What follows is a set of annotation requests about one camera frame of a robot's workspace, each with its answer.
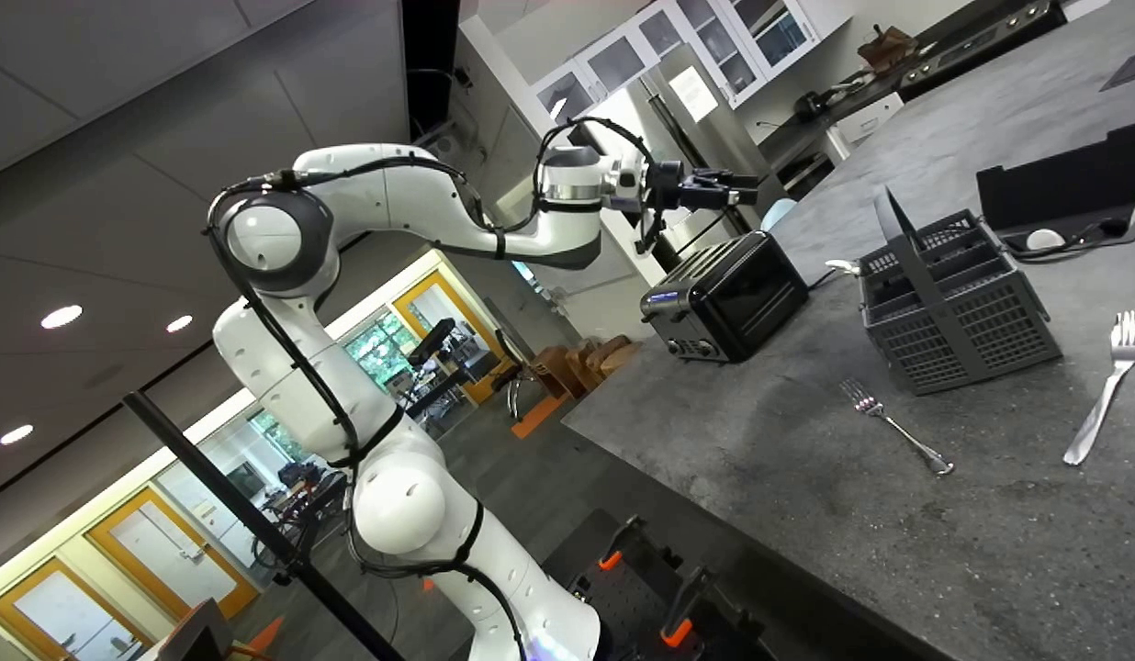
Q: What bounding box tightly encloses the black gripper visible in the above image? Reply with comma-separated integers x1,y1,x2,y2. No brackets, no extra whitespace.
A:
642,162,763,215

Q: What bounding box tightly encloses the black open case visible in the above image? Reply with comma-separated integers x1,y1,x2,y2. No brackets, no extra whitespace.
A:
972,119,1135,267

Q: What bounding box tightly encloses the white paper sign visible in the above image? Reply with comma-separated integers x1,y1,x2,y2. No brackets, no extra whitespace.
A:
665,68,722,127

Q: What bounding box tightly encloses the white oval object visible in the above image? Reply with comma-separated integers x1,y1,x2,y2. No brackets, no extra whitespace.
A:
1021,226,1071,258

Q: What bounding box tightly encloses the black box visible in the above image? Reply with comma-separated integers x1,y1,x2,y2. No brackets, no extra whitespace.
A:
639,228,814,368

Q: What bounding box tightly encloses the black tilted monitor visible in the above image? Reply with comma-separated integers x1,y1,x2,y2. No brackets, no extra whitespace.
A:
399,311,461,373

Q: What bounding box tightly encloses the kitchen counter unit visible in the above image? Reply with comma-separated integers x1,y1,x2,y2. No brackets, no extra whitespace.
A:
752,0,1071,168

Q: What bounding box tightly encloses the black tripod pole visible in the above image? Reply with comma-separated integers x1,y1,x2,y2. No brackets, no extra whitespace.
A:
121,389,407,661

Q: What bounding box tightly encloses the large silver fork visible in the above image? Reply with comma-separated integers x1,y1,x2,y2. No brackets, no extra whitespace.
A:
1058,309,1135,472

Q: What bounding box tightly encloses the grey plastic cutlery holder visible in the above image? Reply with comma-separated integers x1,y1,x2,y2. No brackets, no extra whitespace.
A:
856,185,1063,396

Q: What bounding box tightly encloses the toaster power cord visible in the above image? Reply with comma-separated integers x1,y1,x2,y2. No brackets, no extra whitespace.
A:
805,255,875,294

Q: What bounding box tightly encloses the dark coffee pot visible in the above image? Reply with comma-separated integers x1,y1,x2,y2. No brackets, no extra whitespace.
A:
788,85,843,127

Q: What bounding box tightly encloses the stainless steel kitchen appliance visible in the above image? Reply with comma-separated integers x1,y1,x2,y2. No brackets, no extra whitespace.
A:
634,59,779,207

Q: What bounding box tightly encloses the yellow framed glass door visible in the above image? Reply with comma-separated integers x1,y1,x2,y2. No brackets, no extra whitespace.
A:
0,554,152,661
341,267,521,409
85,490,265,625

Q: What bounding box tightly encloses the small silver fork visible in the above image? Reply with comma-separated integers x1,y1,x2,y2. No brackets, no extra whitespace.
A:
841,382,963,482

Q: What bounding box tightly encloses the white glass-door wall cabinet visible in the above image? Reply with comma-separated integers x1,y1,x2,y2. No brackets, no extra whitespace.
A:
526,0,856,127

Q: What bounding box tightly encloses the black clamp orange handle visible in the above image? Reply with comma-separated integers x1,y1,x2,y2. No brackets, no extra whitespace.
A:
654,564,714,653
587,512,648,581

